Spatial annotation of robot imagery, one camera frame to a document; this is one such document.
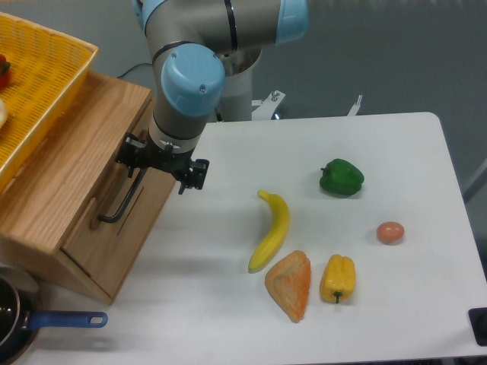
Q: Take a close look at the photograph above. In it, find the yellow bell pepper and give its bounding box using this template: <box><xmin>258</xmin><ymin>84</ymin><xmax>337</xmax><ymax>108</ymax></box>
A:
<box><xmin>320</xmin><ymin>254</ymin><xmax>356</xmax><ymax>303</ymax></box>

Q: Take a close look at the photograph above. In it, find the brown egg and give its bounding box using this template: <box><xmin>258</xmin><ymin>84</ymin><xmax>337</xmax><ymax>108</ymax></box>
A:
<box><xmin>376</xmin><ymin>221</ymin><xmax>405</xmax><ymax>244</ymax></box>

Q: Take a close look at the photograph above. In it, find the white round object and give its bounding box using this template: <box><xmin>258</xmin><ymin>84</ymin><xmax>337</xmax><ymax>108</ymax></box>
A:
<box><xmin>0</xmin><ymin>100</ymin><xmax>8</xmax><ymax>128</ymax></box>

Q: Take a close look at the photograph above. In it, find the black cable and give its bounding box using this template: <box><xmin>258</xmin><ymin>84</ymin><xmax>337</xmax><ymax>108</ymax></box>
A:
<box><xmin>116</xmin><ymin>62</ymin><xmax>153</xmax><ymax>79</ymax></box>

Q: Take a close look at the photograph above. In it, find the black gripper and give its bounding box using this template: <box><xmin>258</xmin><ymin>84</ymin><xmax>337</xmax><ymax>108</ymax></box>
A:
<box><xmin>115</xmin><ymin>133</ymin><xmax>209</xmax><ymax>195</ymax></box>

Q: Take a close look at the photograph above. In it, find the green bell pepper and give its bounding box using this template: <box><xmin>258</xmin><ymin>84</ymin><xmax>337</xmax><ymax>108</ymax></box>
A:
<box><xmin>319</xmin><ymin>159</ymin><xmax>364</xmax><ymax>196</ymax></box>

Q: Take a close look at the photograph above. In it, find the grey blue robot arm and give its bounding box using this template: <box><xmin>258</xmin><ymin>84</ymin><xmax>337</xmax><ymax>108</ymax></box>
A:
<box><xmin>116</xmin><ymin>1</ymin><xmax>309</xmax><ymax>191</ymax></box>

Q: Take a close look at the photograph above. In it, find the red tomato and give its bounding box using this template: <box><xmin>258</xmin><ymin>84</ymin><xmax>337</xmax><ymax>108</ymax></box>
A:
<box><xmin>0</xmin><ymin>54</ymin><xmax>11</xmax><ymax>89</ymax></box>

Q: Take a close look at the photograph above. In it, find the yellow banana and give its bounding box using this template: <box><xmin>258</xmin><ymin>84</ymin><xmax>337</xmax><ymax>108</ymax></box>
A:
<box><xmin>247</xmin><ymin>190</ymin><xmax>291</xmax><ymax>273</ymax></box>

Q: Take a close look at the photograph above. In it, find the blue handled saucepan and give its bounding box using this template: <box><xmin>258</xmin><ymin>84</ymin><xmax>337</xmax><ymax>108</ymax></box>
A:
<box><xmin>1</xmin><ymin>267</ymin><xmax>108</xmax><ymax>364</ymax></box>

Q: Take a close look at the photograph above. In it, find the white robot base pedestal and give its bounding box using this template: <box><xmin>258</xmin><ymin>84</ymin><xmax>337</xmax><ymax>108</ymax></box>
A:
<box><xmin>212</xmin><ymin>47</ymin><xmax>262</xmax><ymax>122</ymax></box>

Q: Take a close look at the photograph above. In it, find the black corner device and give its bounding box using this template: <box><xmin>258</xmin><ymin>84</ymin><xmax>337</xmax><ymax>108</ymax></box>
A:
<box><xmin>468</xmin><ymin>307</ymin><xmax>487</xmax><ymax>347</ymax></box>

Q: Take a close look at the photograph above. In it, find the wooden drawer cabinet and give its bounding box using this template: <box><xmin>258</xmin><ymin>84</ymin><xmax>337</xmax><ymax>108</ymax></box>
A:
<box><xmin>1</xmin><ymin>72</ymin><xmax>174</xmax><ymax>304</ymax></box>

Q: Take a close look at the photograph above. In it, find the orange bread slice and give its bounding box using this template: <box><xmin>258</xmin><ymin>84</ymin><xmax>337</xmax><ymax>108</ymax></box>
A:
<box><xmin>265</xmin><ymin>250</ymin><xmax>311</xmax><ymax>323</ymax></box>

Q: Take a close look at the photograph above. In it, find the yellow plastic basket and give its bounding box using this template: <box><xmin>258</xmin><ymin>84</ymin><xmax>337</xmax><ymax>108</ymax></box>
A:
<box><xmin>1</xmin><ymin>13</ymin><xmax>98</xmax><ymax>187</ymax></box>

